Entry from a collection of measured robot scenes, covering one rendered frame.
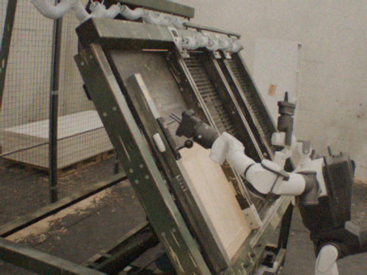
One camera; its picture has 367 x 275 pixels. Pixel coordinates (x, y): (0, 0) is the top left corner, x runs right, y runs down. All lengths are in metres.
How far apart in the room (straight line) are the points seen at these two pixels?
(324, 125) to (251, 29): 1.98
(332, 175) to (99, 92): 1.05
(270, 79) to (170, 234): 4.43
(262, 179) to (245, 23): 6.01
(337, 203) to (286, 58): 4.09
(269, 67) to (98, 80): 4.39
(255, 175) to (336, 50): 5.77
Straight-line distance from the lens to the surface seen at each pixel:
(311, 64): 7.32
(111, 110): 1.76
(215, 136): 1.82
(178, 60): 2.42
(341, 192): 2.02
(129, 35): 1.99
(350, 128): 7.36
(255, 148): 2.92
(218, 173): 2.35
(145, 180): 1.74
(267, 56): 6.00
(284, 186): 1.67
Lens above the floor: 1.84
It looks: 12 degrees down
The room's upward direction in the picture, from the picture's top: 4 degrees clockwise
